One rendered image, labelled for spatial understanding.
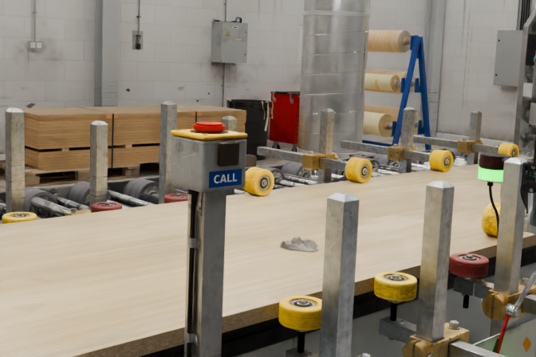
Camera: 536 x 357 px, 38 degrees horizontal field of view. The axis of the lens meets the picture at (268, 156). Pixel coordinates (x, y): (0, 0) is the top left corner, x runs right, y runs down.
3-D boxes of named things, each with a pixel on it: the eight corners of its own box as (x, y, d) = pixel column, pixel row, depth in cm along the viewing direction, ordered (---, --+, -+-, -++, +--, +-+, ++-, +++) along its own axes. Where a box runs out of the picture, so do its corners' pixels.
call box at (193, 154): (246, 194, 97) (248, 132, 96) (202, 199, 93) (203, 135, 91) (211, 185, 102) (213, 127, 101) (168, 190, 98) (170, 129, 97)
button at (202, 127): (231, 137, 96) (231, 123, 96) (206, 139, 94) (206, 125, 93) (211, 134, 99) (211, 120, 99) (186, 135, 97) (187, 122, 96)
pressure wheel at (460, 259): (492, 308, 164) (496, 256, 162) (471, 316, 159) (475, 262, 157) (459, 299, 170) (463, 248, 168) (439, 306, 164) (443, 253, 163)
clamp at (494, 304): (537, 309, 157) (540, 285, 157) (502, 323, 148) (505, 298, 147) (513, 302, 161) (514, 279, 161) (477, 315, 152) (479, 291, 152)
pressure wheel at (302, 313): (321, 356, 135) (325, 293, 133) (325, 375, 127) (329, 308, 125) (276, 355, 134) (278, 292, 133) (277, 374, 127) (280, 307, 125)
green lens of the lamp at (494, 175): (514, 179, 153) (515, 169, 152) (498, 182, 149) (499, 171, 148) (488, 175, 157) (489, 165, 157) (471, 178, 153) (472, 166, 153)
